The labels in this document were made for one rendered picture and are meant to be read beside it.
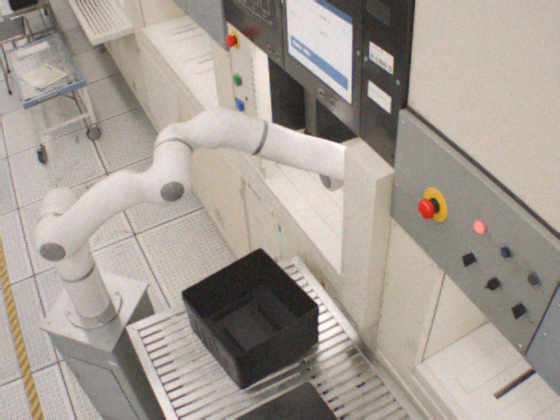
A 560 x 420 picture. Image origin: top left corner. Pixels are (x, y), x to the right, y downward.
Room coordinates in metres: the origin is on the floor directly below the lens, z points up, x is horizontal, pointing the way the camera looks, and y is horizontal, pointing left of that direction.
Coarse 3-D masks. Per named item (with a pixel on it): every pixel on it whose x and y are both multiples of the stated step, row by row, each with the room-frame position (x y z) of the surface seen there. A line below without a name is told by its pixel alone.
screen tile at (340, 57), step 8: (320, 16) 1.17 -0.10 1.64; (328, 16) 1.14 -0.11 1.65; (320, 24) 1.17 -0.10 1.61; (328, 24) 1.14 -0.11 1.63; (336, 24) 1.11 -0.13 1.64; (328, 32) 1.14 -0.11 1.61; (336, 32) 1.11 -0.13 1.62; (320, 40) 1.17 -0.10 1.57; (344, 40) 1.08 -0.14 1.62; (320, 48) 1.17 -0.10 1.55; (328, 48) 1.14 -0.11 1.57; (336, 48) 1.11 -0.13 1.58; (344, 48) 1.08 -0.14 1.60; (328, 56) 1.14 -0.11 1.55; (336, 56) 1.11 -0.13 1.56; (344, 56) 1.08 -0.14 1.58; (336, 64) 1.11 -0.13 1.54; (344, 64) 1.08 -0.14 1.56
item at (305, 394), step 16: (304, 384) 0.73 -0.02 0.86; (272, 400) 0.69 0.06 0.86; (288, 400) 0.69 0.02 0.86; (304, 400) 0.68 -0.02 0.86; (320, 400) 0.68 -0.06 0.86; (240, 416) 0.65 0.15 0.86; (256, 416) 0.65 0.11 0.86; (272, 416) 0.64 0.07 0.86; (288, 416) 0.64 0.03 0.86; (304, 416) 0.64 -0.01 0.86; (320, 416) 0.64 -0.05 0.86
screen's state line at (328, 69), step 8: (296, 40) 1.27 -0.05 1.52; (296, 48) 1.27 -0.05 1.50; (304, 48) 1.24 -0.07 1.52; (304, 56) 1.24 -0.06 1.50; (312, 56) 1.20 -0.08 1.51; (320, 64) 1.17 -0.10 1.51; (328, 64) 1.14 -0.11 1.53; (328, 72) 1.14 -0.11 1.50; (336, 72) 1.11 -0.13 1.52; (336, 80) 1.11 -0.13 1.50; (344, 80) 1.08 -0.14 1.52; (344, 88) 1.08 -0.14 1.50
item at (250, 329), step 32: (256, 256) 1.14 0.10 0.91; (192, 288) 1.02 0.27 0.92; (224, 288) 1.07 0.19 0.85; (256, 288) 1.13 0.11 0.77; (288, 288) 1.04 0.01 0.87; (192, 320) 0.97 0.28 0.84; (224, 320) 1.02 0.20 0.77; (256, 320) 1.01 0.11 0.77; (288, 320) 1.01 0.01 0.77; (224, 352) 0.82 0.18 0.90; (256, 352) 0.81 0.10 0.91; (288, 352) 0.87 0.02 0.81
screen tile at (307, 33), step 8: (296, 0) 1.26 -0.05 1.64; (304, 0) 1.23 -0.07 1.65; (296, 8) 1.27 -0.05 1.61; (304, 8) 1.23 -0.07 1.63; (312, 16) 1.20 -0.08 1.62; (296, 24) 1.27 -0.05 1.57; (312, 24) 1.20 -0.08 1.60; (296, 32) 1.27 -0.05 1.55; (304, 32) 1.23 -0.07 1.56; (312, 32) 1.20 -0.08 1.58; (312, 40) 1.20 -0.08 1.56
